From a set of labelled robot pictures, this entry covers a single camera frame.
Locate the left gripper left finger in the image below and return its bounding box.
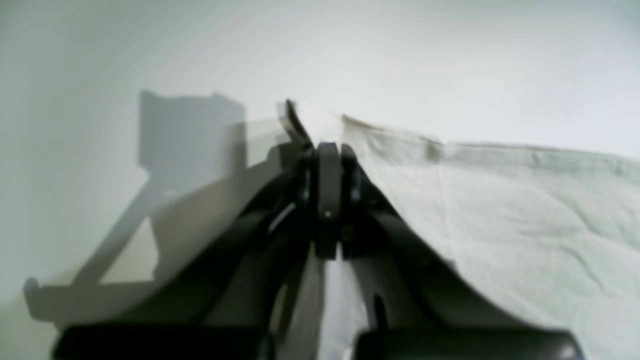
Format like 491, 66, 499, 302
52, 144, 316, 360

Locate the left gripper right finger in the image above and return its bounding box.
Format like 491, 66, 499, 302
327, 143, 585, 360

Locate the beige T-shirt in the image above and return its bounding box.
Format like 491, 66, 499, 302
278, 101, 640, 360

